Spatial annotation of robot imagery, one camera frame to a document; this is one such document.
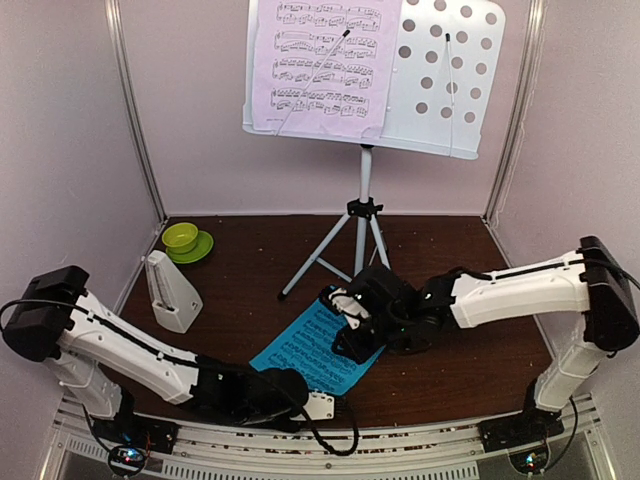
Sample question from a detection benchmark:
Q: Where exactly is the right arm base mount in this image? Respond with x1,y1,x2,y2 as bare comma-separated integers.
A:
478,402,564,477

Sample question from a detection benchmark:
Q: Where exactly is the green saucer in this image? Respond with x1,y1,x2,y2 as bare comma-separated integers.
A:
165,231,215,265

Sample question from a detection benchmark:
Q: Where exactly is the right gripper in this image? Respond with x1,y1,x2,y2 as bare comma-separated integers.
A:
331,310,410,365

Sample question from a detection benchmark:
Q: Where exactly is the blue sheet music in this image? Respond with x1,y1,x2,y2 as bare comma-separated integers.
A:
249,300,384,396

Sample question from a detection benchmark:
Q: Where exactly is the aluminium corner post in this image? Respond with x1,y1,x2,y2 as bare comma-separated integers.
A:
104,0,168,223
484,0,548,230

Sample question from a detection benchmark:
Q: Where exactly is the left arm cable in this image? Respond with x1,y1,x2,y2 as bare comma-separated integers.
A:
0,298,360,457

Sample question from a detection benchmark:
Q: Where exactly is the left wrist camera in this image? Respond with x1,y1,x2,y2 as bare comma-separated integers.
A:
290,391,346,421

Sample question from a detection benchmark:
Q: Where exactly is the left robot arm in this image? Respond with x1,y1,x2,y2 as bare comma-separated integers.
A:
1,265,311,444

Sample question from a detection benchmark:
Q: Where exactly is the white metronome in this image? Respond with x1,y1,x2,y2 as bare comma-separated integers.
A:
145,250,203,334

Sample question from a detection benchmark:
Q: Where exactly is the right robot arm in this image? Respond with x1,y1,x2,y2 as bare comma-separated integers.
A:
321,236,639,442

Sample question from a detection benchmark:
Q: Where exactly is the purple sheet music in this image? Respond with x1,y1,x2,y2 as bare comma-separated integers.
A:
243,1,402,142

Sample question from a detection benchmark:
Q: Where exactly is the white music stand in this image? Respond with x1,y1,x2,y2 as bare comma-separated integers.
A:
265,1,506,270

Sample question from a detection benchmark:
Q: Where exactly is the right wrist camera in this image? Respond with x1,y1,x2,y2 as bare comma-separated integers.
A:
319,286,372,330

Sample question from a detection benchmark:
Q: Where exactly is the right aluminium corner post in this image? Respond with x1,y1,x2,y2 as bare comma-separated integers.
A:
484,0,548,230

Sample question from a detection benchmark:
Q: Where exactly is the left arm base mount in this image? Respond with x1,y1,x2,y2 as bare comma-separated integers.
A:
83,391,179,479

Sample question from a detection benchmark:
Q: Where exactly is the left aluminium corner post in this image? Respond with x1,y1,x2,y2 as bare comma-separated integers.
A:
104,0,168,223

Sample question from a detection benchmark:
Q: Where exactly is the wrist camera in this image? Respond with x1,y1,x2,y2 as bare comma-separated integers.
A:
290,391,346,421
319,286,372,330

